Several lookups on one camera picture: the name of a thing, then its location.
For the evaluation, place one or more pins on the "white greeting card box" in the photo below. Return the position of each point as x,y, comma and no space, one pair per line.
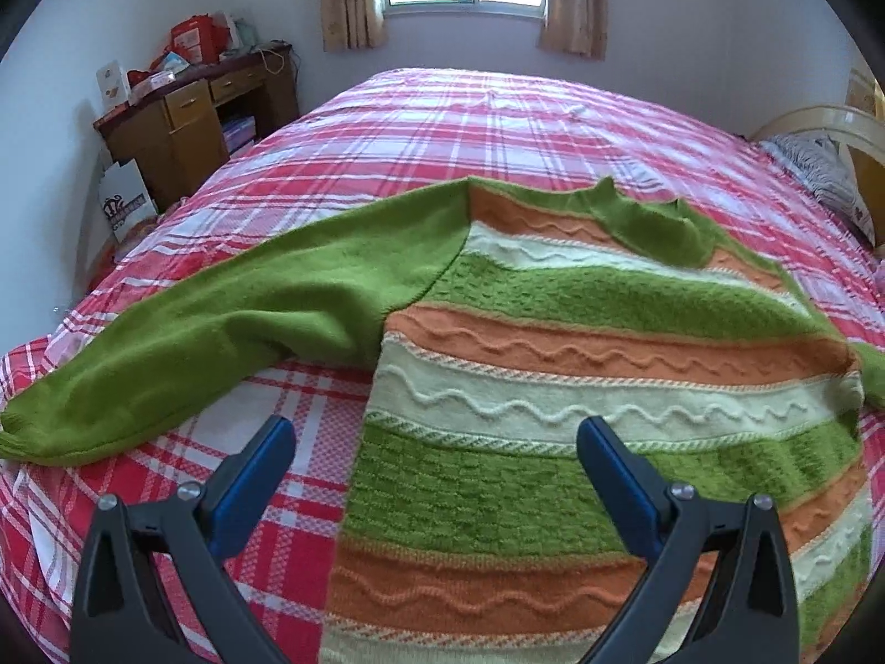
114,85

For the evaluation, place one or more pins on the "grey striped pillow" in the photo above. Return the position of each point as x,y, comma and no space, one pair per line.
814,158

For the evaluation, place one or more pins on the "brown wooden desk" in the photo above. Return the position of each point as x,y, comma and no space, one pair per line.
175,133

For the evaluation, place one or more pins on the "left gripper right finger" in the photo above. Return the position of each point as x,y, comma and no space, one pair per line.
749,611

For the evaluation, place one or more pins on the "red gift bag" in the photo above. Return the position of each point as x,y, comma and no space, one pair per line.
200,39

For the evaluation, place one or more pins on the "red white plaid bedspread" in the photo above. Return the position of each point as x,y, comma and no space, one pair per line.
397,132

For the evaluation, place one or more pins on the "beige wooden headboard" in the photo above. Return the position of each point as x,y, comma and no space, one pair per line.
860,139

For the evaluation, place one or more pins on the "green orange striped knit sweater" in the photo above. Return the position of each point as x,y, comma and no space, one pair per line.
436,352

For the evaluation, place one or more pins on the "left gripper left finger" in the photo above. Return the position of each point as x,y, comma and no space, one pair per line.
121,612

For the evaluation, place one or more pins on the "white paper shopping bag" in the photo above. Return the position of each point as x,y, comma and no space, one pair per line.
124,198

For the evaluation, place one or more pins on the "beige right curtain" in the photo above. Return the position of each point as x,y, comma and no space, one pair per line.
576,27

